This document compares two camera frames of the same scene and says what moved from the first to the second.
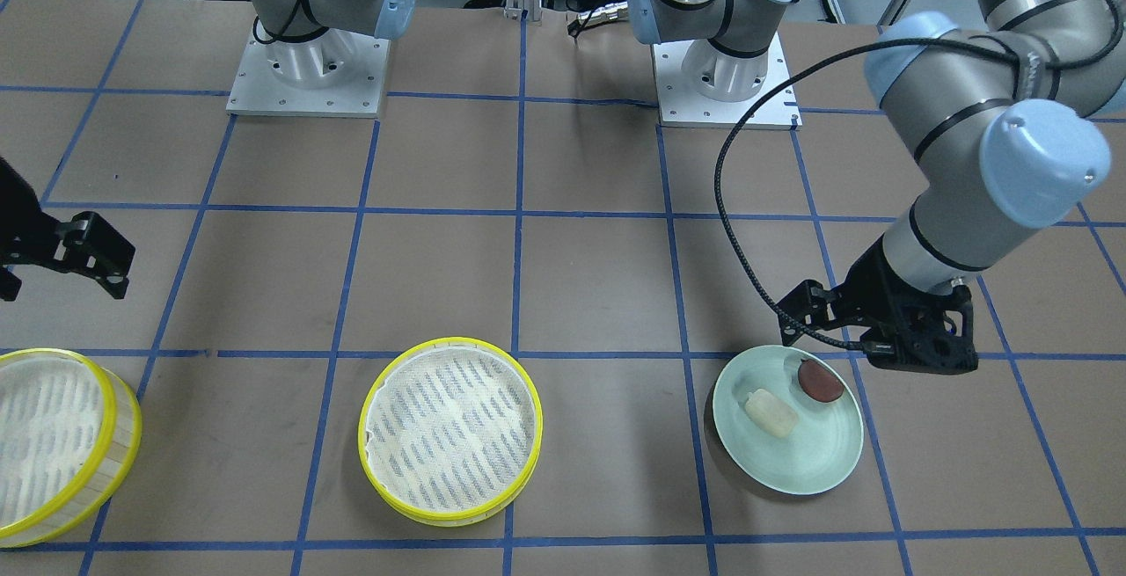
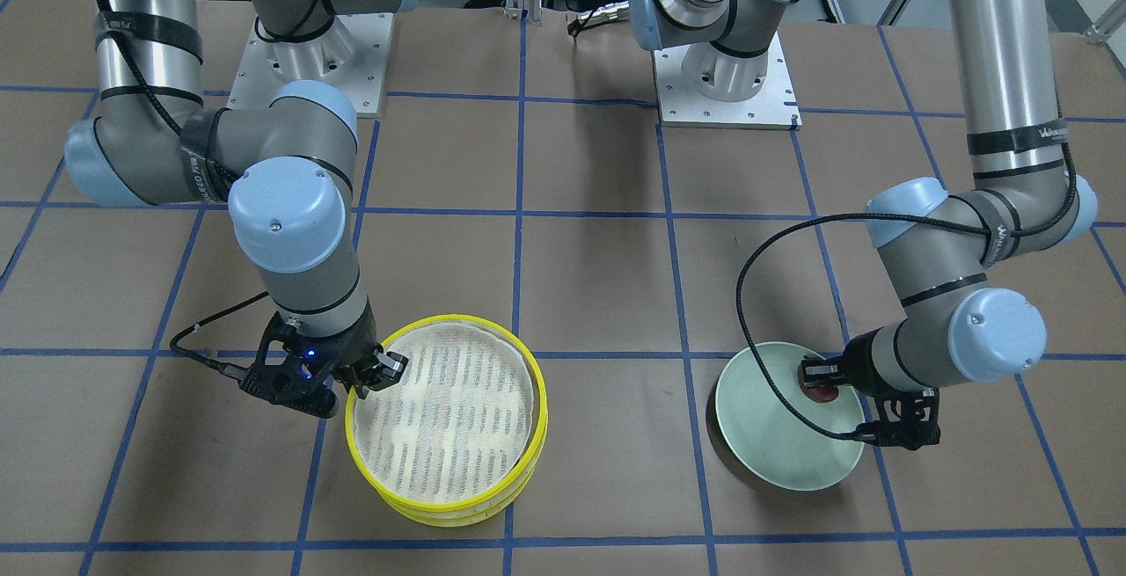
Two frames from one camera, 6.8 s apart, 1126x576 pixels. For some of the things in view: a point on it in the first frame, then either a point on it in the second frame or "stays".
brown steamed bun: (819, 382) stays
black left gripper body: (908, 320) to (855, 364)
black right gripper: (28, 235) to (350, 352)
